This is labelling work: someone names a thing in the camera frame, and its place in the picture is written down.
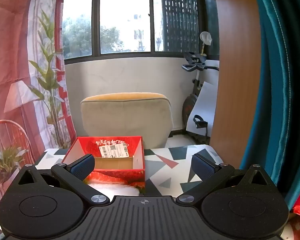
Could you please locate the red strawberry cardboard box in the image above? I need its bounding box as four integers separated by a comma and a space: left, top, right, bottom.
63, 136, 145, 193

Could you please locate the white shipping label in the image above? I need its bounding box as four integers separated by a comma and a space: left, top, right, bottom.
99, 143, 129, 158

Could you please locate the white board leaning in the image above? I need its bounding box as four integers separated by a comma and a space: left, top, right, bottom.
186, 82, 217, 137

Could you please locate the teal curtain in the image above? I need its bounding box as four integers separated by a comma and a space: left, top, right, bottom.
240, 0, 300, 208

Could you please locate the small potted green plant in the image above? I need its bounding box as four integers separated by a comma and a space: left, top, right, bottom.
0, 146, 28, 196

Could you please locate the red white printed curtain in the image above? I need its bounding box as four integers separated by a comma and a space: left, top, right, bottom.
0, 0, 77, 215

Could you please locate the beige chair backrest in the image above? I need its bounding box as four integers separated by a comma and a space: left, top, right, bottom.
81, 92, 173, 149

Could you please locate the tall green bamboo plant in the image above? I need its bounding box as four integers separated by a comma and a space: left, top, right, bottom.
28, 11, 71, 148

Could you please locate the black exercise bike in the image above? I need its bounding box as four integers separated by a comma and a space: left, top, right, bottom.
182, 52, 219, 143

